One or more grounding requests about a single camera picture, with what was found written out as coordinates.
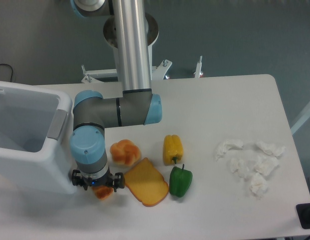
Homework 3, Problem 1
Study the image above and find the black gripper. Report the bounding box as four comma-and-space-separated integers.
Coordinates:
71, 169, 125, 192

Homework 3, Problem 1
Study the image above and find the orange croissant bread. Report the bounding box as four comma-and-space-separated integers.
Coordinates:
91, 186, 114, 201

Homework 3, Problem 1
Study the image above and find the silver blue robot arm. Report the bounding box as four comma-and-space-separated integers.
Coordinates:
70, 0, 162, 190

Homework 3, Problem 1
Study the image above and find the round knotted bread roll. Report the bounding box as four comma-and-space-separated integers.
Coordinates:
110, 139, 141, 167

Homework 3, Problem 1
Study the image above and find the square toast bread slice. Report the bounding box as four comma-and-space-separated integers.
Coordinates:
124, 158, 169, 207

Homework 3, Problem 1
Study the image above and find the white trash can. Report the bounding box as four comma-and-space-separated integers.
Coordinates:
0, 81, 76, 194

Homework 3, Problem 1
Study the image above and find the green bell pepper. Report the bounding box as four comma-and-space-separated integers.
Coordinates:
169, 164, 193, 198

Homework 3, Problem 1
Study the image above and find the yellow bell pepper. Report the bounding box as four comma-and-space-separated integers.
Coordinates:
163, 134, 183, 165

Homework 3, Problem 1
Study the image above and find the crumpled white tissue top left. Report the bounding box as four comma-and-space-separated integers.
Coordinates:
214, 139, 244, 161

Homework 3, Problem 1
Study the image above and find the crumpled white tissue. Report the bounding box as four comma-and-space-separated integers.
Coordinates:
214, 139, 244, 161
249, 172, 268, 199
254, 155, 279, 177
255, 140, 286, 158
229, 158, 249, 179

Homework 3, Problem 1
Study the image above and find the crumpled white tissue middle left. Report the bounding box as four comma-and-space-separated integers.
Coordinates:
229, 158, 249, 179

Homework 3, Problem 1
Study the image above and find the crumpled white tissue bottom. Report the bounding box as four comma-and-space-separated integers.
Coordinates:
249, 172, 268, 199

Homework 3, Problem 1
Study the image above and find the crumpled white tissue middle right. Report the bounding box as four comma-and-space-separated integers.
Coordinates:
254, 155, 279, 177

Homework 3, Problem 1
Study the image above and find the crumpled white tissue top right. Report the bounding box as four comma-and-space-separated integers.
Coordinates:
255, 140, 286, 158

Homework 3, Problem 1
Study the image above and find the black device at edge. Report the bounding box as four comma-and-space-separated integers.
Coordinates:
296, 203, 310, 230

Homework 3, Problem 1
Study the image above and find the black floor cable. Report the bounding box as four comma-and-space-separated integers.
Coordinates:
0, 63, 14, 80

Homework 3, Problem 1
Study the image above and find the white frame at right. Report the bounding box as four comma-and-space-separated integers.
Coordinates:
290, 101, 310, 135

